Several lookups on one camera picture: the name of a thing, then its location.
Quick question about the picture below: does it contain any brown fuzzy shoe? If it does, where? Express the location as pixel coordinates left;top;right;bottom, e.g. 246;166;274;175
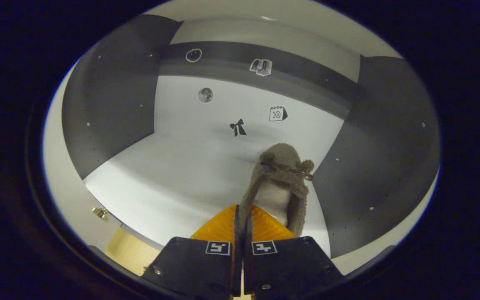
238;143;315;238

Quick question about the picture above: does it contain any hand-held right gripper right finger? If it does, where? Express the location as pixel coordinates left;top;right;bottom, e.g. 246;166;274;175
242;204;345;300

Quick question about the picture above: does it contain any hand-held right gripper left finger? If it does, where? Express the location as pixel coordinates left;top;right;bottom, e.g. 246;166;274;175
142;204;243;298

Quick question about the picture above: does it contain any white cabinet door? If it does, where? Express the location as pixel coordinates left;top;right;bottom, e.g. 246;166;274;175
331;171;440;275
42;62;122;253

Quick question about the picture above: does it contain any white cabinet shelf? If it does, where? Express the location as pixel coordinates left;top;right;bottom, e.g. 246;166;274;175
82;132;332;259
144;0;403;59

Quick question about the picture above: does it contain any white shoe cabinet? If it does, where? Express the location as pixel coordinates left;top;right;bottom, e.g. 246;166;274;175
42;0;440;278

